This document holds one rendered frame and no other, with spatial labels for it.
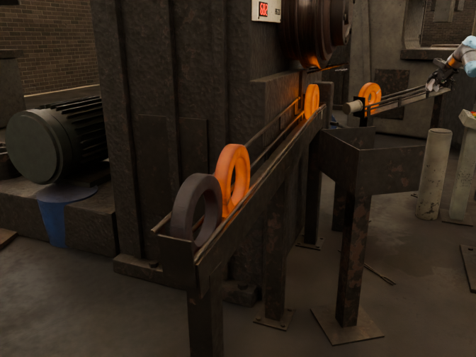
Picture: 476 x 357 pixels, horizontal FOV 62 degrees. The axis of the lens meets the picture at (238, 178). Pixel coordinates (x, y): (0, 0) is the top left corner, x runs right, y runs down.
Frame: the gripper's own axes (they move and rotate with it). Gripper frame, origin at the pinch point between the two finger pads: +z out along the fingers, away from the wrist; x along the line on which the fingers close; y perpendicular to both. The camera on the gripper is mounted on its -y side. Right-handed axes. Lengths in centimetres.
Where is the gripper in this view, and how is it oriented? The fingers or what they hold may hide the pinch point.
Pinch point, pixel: (427, 87)
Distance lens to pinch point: 245.2
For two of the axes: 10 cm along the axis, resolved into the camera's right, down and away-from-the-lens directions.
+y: 0.5, 8.7, -4.9
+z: -2.1, 4.9, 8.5
